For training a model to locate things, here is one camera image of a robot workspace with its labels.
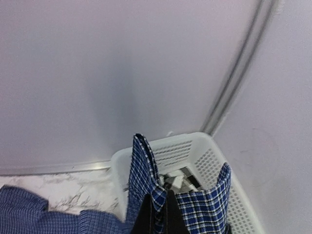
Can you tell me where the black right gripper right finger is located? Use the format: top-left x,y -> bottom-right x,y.
165,190 -> 189,234

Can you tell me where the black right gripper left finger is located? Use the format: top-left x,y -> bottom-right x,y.
130,195 -> 155,234

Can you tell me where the blue checkered long sleeve shirt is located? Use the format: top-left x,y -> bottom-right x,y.
0,134 -> 231,234

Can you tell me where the black white plaid shirt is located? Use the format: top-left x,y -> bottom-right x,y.
159,167 -> 204,194

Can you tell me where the white plastic mesh basket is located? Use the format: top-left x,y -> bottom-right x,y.
111,132 -> 265,234

